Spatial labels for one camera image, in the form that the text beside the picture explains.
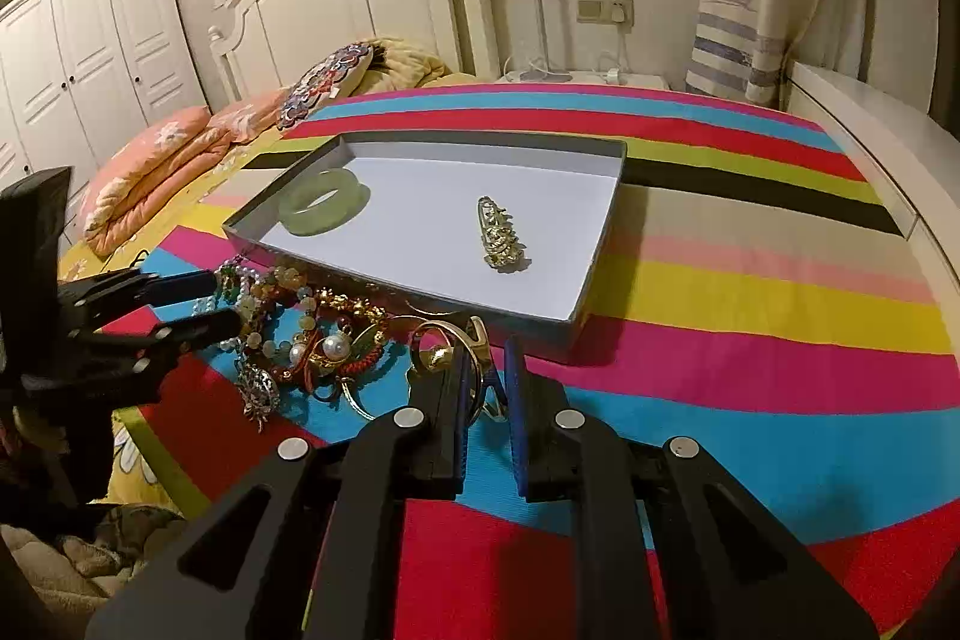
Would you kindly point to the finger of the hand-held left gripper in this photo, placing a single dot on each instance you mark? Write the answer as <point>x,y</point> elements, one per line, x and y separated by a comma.
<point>210,326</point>
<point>180,286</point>

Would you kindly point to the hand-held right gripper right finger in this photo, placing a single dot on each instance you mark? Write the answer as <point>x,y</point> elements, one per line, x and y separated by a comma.
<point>516,430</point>

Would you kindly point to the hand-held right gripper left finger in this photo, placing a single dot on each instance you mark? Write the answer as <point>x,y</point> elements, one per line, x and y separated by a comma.
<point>459,452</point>

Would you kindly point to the pearl earring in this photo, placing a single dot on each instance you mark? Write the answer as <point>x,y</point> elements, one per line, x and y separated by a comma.
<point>298,353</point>
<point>336,349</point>

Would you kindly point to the gold cuff bangle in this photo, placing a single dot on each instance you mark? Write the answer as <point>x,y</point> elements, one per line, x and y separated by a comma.
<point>439,355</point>

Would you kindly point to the pile of mixed jewelry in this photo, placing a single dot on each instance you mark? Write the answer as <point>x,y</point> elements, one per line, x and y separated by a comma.
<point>352,310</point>

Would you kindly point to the white shallow box tray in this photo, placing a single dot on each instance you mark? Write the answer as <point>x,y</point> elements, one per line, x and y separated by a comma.
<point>420,197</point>

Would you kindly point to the pink floral quilt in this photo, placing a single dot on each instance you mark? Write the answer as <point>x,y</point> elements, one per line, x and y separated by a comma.
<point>150,168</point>

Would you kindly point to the green jade bangle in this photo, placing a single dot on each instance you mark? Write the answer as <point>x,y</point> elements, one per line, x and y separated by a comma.
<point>330,221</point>

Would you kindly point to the white wardrobe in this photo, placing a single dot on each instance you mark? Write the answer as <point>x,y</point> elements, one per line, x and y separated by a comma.
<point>90,48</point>

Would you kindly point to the colourful striped mat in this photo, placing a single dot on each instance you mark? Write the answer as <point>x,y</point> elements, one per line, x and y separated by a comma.
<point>750,347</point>

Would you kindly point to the embroidered round cushion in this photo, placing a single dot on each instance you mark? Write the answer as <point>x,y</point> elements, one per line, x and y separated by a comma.
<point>322,78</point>

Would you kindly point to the plaid cloth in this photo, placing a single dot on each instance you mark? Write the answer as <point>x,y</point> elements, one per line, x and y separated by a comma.
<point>90,550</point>

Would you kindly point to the beige quilt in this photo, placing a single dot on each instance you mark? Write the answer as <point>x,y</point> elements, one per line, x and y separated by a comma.
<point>405,66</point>

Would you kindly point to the white nightstand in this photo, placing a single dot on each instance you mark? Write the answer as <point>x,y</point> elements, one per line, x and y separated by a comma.
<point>641,81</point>

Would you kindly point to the white floor lamp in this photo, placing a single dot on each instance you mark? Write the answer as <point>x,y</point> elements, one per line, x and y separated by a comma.
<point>538,10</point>

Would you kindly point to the white window sill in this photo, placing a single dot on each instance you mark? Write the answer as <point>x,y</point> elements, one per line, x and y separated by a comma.
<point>862,115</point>

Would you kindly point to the wall socket plate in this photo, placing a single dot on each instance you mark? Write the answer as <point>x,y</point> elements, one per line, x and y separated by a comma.
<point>592,10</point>

